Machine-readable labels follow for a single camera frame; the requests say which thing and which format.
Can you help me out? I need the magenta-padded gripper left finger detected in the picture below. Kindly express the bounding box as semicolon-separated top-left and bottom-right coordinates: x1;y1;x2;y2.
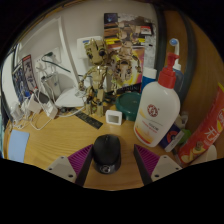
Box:
45;143;94;187

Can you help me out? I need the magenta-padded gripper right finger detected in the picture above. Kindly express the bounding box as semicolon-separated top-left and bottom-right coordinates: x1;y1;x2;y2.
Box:
133;143;183;186

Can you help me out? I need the black computer mouse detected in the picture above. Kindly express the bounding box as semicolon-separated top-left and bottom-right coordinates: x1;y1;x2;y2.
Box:
92;134;122;175

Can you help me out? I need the light blue mouse pad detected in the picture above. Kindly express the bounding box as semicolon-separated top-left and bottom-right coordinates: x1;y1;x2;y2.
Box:
7;129;31;164

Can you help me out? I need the small blue white box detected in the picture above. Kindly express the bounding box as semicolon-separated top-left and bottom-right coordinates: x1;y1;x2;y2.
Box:
158;123;186;153

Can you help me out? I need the red chips can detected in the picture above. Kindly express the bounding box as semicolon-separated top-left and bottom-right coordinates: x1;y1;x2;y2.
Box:
177;83;224;165

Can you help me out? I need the black flat strip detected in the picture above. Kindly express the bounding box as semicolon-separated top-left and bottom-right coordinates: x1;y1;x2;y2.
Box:
73;110;104;130

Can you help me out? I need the white pump bottle red cap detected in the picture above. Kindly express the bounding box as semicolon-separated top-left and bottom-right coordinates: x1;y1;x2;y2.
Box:
133;52;181;148

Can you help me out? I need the white charger block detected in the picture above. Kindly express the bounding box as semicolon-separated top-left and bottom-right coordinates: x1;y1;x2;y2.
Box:
43;101;59;119
27;96;43;114

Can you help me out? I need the small white cube clock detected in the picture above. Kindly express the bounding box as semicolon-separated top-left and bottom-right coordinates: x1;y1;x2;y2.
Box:
105;109;123;126

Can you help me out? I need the green round container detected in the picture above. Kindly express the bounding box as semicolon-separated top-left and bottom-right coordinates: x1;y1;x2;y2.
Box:
114;91;143;122

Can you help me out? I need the clear round container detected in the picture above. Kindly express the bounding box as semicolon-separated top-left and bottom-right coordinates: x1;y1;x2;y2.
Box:
9;101;24;123

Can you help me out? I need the metal cup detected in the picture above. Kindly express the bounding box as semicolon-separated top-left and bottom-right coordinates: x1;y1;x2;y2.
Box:
41;73;62;99

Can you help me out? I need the blue robot model kit box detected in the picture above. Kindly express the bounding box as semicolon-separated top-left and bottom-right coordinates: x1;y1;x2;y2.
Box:
12;54;39;104

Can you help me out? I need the blue white electric toothbrush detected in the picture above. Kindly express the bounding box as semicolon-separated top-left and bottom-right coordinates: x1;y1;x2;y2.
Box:
168;38;184;101

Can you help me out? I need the grey metal frame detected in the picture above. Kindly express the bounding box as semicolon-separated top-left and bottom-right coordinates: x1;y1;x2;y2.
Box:
153;3;198;111

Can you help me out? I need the white wall socket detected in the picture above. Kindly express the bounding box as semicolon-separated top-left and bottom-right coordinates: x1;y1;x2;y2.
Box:
34;46;63;73

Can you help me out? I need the white wall box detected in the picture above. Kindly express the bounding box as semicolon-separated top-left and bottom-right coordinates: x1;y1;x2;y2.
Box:
77;35;103;61

